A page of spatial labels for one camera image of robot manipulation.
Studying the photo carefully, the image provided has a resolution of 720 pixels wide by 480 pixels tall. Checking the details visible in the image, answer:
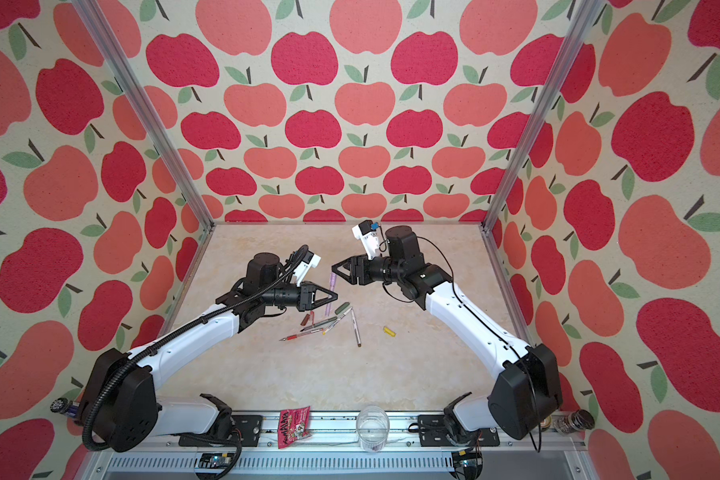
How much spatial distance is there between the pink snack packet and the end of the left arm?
296 mm

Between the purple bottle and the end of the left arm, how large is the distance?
1.67 feet

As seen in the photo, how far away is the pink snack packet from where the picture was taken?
75cm

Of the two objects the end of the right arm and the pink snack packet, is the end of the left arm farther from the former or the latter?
the pink snack packet

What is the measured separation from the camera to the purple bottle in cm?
61

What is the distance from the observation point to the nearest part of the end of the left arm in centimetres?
69

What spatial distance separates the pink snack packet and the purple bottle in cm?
44

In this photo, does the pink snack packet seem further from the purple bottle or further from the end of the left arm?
the purple bottle
